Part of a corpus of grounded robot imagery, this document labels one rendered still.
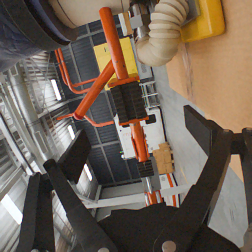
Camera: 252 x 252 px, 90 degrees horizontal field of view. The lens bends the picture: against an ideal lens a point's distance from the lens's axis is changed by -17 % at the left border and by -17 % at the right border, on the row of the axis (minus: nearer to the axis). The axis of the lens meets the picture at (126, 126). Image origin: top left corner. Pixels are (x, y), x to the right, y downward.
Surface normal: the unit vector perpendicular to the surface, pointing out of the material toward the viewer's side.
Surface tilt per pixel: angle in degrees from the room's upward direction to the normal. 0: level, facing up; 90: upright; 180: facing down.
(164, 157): 88
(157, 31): 64
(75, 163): 179
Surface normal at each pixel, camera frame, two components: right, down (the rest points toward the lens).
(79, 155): 0.97, -0.22
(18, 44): 0.33, 0.94
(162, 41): -0.26, 0.22
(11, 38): 0.28, 0.87
